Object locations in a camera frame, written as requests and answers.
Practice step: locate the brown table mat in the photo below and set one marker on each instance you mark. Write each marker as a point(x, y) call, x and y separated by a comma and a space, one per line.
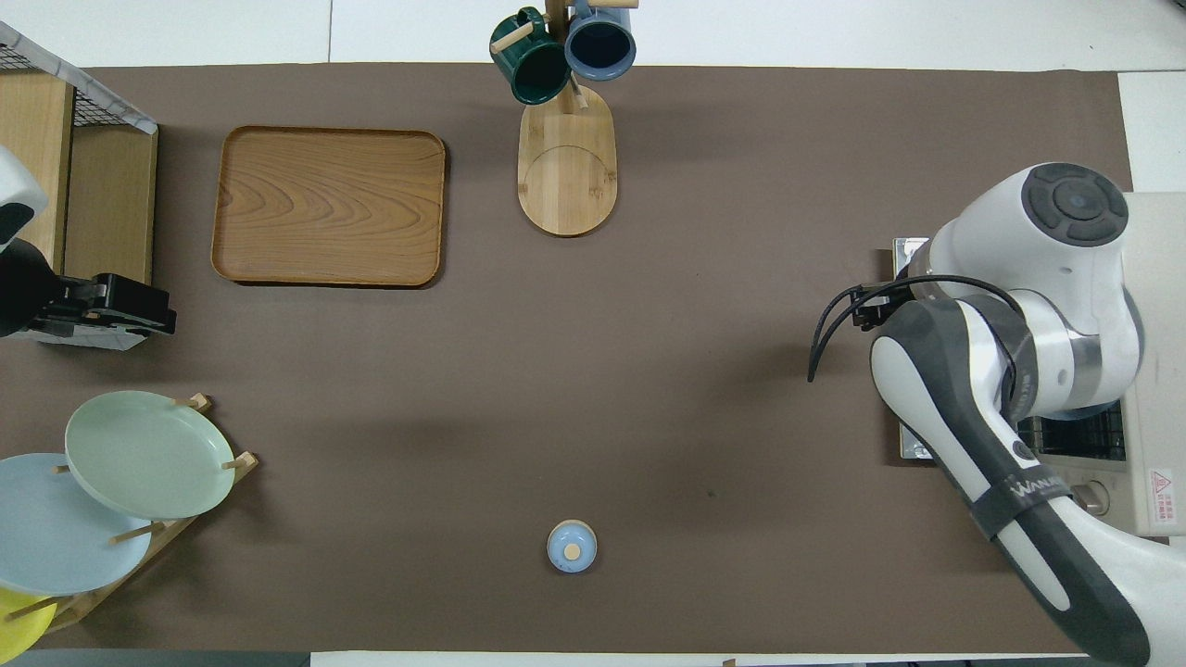
point(649, 371)

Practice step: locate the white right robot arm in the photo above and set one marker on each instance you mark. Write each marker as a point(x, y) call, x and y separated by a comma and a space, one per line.
point(982, 278)

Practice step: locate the wooden plate rack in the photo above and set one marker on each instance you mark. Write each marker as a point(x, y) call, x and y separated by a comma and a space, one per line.
point(243, 460)

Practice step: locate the wooden mug tree stand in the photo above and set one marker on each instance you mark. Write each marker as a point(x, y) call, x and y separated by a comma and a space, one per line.
point(567, 176)

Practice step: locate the wooden serving tray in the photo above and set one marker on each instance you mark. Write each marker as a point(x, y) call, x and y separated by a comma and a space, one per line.
point(329, 206)

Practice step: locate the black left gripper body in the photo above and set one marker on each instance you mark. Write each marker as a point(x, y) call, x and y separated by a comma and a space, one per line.
point(111, 306)

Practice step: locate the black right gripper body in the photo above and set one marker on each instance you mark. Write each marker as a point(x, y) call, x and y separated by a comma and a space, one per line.
point(876, 306)

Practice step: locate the silver oven knob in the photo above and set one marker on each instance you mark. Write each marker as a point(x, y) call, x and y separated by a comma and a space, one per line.
point(1095, 500)

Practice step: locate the pale green plate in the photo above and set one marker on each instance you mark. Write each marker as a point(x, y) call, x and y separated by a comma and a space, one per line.
point(148, 454)

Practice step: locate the blue grey mug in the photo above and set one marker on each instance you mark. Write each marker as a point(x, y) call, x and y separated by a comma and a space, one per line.
point(600, 44)

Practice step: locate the cream toaster oven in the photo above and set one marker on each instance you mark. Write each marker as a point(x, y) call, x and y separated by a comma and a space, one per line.
point(1158, 278)

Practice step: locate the dark green mug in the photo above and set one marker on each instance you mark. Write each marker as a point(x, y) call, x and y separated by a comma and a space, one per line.
point(536, 65)

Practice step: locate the yellow plate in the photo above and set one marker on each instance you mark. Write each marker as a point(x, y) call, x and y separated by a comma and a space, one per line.
point(18, 630)

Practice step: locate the small blue lidded jar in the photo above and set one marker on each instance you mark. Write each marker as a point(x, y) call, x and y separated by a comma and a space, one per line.
point(572, 547)

